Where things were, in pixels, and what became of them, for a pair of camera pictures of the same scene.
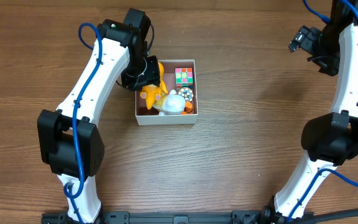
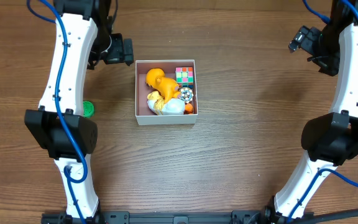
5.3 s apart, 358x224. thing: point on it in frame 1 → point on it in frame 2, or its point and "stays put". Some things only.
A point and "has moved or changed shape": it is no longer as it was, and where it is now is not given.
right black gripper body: x=305 y=38 stays put
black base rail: x=165 y=217 stays put
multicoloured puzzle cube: x=184 y=78 stays put
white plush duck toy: x=171 y=104 has moved or changed shape
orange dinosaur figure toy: x=151 y=93 → x=167 y=88
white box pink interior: x=145 y=116 stays put
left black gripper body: x=148 y=79 → x=127 y=50
